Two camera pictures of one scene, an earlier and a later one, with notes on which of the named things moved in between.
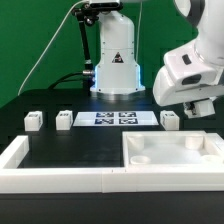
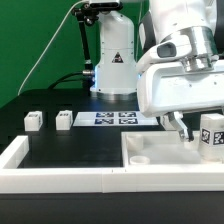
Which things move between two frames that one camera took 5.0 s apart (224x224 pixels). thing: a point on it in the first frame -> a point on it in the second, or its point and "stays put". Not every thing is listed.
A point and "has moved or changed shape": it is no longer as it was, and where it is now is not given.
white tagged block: (202, 108) has moved or changed shape
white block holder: (189, 148) stays put
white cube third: (170, 120) stays put
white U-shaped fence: (15, 179) stays put
